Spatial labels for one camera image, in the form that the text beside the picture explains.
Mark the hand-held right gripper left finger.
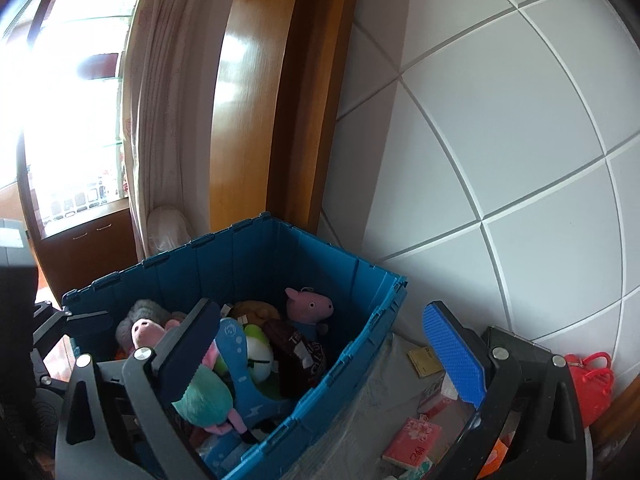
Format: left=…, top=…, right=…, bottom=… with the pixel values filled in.
left=54, top=297, right=221, bottom=480

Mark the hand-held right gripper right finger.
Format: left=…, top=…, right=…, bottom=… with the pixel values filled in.
left=422, top=301, right=596, bottom=480

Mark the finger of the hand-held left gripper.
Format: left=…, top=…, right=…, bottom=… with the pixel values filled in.
left=30, top=301, right=73, bottom=393

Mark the pink tissue pack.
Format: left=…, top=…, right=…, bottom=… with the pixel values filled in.
left=382, top=417, right=443, bottom=468

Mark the blue plastic crate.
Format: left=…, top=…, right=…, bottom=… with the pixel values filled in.
left=61, top=211, right=408, bottom=480

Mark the yellow sticky note pad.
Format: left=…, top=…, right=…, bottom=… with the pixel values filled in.
left=407, top=345, right=445, bottom=378

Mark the white and red box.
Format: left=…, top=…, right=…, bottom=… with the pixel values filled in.
left=417, top=372, right=473, bottom=418

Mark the teal round plush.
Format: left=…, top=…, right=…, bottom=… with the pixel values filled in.
left=172, top=362, right=235, bottom=428

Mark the grey fluffy plush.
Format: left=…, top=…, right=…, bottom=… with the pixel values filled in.
left=116, top=299, right=173, bottom=346

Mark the green and white plush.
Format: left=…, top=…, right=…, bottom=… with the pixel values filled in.
left=242, top=324, right=281, bottom=396

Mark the brown plush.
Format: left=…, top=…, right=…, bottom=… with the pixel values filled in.
left=222, top=300, right=282, bottom=328

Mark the wooden cabinet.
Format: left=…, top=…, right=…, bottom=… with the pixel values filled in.
left=17, top=150, right=138, bottom=306

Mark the pink pig plush dark outfit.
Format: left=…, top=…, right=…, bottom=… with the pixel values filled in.
left=262, top=319, right=328, bottom=401

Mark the orange item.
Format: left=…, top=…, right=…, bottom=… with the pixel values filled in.
left=475, top=437, right=511, bottom=478

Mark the white plastic bag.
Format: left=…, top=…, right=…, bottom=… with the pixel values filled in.
left=146, top=205, right=193, bottom=257

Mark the pink pig plush blue shirt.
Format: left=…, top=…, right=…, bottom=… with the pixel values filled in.
left=284, top=286, right=335, bottom=341

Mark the red plastic toy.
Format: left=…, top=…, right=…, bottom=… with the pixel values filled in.
left=565, top=351, right=615, bottom=428

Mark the white curtain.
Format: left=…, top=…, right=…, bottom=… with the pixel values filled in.
left=120, top=0, right=246, bottom=258

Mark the wooden door frame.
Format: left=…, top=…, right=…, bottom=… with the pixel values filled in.
left=207, top=0, right=363, bottom=248

